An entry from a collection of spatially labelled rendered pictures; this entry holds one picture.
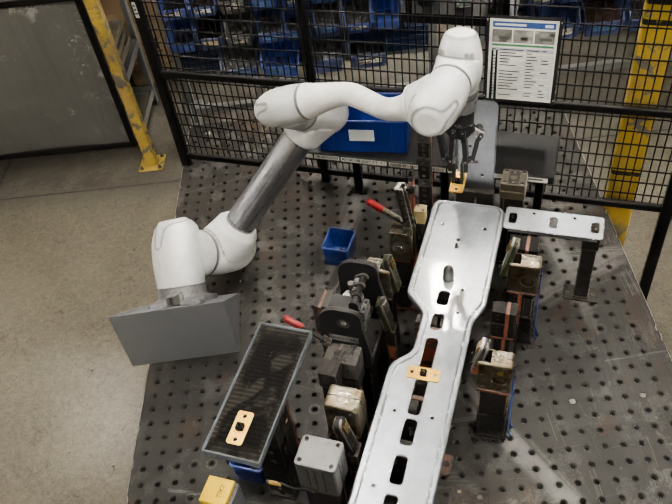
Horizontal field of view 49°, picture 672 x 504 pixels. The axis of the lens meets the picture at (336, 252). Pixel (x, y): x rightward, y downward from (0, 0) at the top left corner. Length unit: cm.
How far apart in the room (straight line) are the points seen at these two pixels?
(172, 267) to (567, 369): 124
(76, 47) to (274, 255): 185
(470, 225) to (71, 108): 265
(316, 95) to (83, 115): 249
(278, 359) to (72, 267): 232
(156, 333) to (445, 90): 120
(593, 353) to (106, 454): 193
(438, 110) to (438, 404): 72
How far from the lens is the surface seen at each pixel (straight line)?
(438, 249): 222
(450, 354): 197
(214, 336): 237
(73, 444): 331
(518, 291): 222
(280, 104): 208
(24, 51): 419
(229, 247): 245
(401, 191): 210
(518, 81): 250
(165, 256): 236
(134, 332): 237
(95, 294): 380
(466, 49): 177
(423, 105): 165
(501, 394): 200
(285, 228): 280
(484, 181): 239
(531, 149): 254
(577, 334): 243
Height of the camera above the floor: 259
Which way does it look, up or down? 45 degrees down
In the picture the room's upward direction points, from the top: 9 degrees counter-clockwise
